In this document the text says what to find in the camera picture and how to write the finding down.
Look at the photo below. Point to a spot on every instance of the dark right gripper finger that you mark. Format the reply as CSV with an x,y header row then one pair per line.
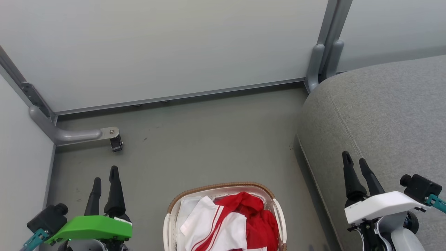
x,y
352,181
373,183

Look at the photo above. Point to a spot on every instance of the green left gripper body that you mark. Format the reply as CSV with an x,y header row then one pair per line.
x,y
90,228

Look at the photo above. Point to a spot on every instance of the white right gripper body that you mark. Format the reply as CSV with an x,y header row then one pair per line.
x,y
379,205

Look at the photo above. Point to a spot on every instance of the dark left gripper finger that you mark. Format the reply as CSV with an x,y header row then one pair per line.
x,y
115,195
94,198

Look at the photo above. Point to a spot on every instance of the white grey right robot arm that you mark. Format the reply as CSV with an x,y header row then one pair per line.
x,y
404,237

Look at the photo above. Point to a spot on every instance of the grey fabric sofa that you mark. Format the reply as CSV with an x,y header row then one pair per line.
x,y
383,115

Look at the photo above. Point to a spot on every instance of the black caster wheel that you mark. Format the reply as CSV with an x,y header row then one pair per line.
x,y
116,144

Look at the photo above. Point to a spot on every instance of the white laundry basket brown rim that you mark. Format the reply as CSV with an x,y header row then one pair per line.
x,y
169,230

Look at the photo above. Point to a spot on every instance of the grey upright partition foot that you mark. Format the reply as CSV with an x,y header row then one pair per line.
x,y
333,59
314,66

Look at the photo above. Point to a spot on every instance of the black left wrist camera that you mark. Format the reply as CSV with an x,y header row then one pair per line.
x,y
47,219

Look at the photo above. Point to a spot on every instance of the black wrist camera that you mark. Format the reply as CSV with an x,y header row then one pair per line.
x,y
421,188
47,219

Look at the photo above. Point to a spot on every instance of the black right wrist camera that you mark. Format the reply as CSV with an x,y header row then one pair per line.
x,y
421,188

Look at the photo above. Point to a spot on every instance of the grey partition foot with bracket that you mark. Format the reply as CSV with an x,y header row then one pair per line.
x,y
69,134

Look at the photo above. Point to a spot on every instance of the grey metal partition bottom rail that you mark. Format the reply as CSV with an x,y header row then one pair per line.
x,y
174,97

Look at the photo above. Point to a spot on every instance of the grey hinged partition post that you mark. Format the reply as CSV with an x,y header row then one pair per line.
x,y
14,72

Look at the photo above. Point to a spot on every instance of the grey metal partition post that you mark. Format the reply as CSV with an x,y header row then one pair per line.
x,y
332,21

